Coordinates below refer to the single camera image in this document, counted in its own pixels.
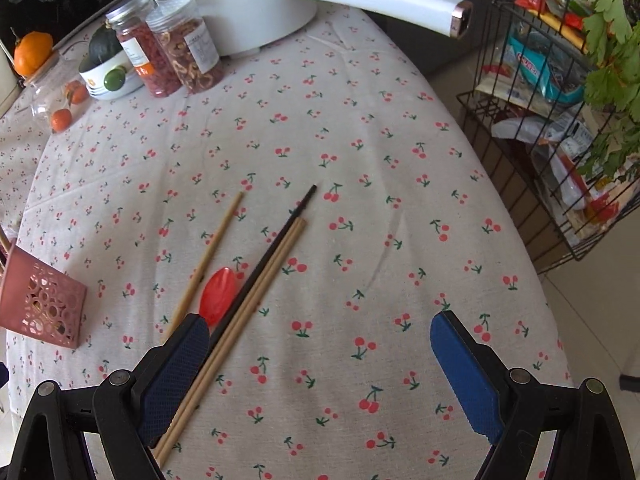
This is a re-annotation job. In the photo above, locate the cream air fryer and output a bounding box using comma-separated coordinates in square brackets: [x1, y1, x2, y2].
[0, 42, 23, 116]

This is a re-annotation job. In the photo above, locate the grey refrigerator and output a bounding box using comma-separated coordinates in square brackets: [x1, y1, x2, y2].
[300, 0, 506, 78]

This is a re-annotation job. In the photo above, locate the pink perforated utensil holder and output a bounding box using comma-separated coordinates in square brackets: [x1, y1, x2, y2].
[0, 245, 88, 350]

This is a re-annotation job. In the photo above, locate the white and red snack packet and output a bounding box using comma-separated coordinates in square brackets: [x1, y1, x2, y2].
[530, 110, 631, 246]

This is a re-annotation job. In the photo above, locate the bunch of leafy greens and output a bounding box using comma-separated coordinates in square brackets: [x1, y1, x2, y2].
[580, 0, 640, 181]

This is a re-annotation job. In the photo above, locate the white printed bowl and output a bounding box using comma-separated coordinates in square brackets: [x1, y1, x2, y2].
[78, 52, 146, 100]

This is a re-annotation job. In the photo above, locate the glass jar with wooden lid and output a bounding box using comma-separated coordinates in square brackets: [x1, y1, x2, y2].
[22, 50, 93, 133]

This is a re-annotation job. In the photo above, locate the black chopstick with gold band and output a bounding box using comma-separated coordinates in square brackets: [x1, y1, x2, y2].
[207, 184, 318, 346]

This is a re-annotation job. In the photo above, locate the white electric pot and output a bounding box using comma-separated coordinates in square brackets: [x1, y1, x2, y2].
[136, 0, 473, 57]

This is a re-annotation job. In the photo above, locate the plastic jar of dried rings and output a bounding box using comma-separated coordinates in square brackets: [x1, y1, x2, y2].
[145, 0, 226, 95]

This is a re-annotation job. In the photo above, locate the cherry print tablecloth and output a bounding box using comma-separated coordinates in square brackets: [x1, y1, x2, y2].
[0, 0, 576, 480]

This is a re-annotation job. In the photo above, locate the blue snack packet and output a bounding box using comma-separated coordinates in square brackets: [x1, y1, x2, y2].
[505, 35, 586, 103]

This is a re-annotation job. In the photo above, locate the black wire rack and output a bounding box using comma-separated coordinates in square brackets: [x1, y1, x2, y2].
[455, 0, 640, 263]

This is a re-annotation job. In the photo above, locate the red plastic spoon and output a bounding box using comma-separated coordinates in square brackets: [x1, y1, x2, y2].
[197, 266, 249, 333]

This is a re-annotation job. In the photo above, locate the large orange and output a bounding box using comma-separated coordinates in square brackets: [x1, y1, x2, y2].
[13, 31, 54, 77]

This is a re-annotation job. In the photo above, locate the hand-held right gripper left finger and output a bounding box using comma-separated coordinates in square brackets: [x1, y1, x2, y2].
[10, 312, 211, 480]

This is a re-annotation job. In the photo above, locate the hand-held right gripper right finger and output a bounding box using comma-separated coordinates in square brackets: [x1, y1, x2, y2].
[430, 310, 636, 480]

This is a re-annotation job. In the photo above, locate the plastic jar of red berries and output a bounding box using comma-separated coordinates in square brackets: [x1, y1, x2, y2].
[105, 0, 183, 98]

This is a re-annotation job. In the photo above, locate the green lime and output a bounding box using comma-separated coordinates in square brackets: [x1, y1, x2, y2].
[102, 67, 126, 93]

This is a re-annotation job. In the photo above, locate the dark green squash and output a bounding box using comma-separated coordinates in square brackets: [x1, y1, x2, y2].
[88, 19, 126, 68]

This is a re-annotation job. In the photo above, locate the plain wooden chopstick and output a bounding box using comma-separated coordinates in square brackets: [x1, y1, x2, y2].
[157, 220, 309, 467]
[162, 191, 246, 338]

